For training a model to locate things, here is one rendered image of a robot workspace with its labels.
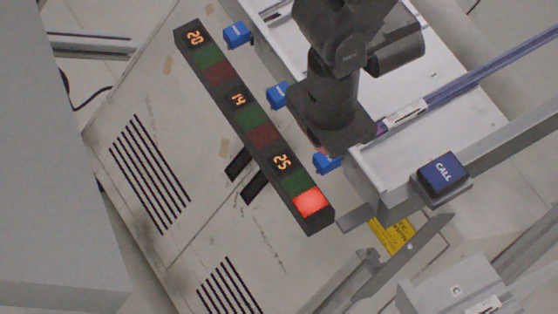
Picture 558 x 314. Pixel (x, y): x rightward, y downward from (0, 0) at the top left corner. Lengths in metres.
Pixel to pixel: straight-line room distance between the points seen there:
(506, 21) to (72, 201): 2.43
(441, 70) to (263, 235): 0.56
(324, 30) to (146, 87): 0.99
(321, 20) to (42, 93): 0.37
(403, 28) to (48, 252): 0.43
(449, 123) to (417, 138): 0.05
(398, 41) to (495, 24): 2.32
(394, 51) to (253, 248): 0.78
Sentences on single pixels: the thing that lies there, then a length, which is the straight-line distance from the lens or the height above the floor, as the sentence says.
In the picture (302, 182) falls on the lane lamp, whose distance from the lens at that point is 1.33.
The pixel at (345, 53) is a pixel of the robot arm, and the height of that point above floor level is 0.90.
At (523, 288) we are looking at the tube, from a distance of 1.20.
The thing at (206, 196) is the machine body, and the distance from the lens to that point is 1.92.
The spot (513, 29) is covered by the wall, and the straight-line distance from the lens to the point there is 3.43.
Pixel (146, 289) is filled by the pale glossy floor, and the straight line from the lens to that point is 2.09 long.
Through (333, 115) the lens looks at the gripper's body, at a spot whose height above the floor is 0.81.
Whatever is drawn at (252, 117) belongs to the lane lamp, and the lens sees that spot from 1.38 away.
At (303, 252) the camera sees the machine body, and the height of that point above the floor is 0.37.
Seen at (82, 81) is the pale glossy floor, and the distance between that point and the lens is 2.46.
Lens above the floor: 1.32
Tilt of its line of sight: 29 degrees down
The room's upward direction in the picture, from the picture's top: 41 degrees clockwise
